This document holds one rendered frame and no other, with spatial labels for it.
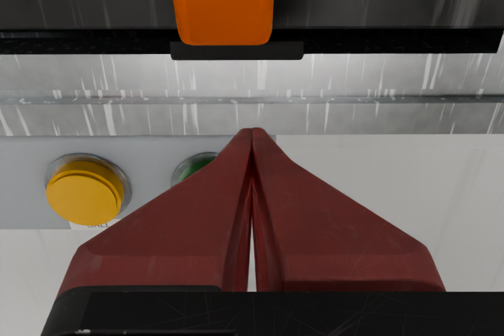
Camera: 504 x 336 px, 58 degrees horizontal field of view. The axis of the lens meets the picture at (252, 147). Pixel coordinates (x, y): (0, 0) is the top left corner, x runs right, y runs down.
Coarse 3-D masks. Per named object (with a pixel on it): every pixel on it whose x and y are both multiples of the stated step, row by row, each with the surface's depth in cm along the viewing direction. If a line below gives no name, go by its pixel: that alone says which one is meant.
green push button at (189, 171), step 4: (208, 160) 24; (196, 164) 24; (200, 164) 24; (204, 164) 24; (188, 168) 25; (192, 168) 24; (196, 168) 24; (200, 168) 24; (184, 172) 25; (188, 172) 24; (192, 172) 24; (180, 176) 25; (184, 176) 24; (180, 180) 24
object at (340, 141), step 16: (288, 144) 36; (304, 144) 36; (320, 144) 36; (336, 144) 36; (352, 144) 36; (368, 144) 36; (384, 144) 36; (400, 144) 36; (416, 144) 36; (432, 144) 36; (448, 144) 36; (464, 144) 36; (480, 144) 36; (496, 144) 36
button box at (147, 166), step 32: (0, 160) 25; (32, 160) 25; (64, 160) 24; (96, 160) 24; (128, 160) 25; (160, 160) 25; (192, 160) 24; (0, 192) 26; (32, 192) 26; (128, 192) 26; (160, 192) 26; (0, 224) 27; (32, 224) 27; (64, 224) 27
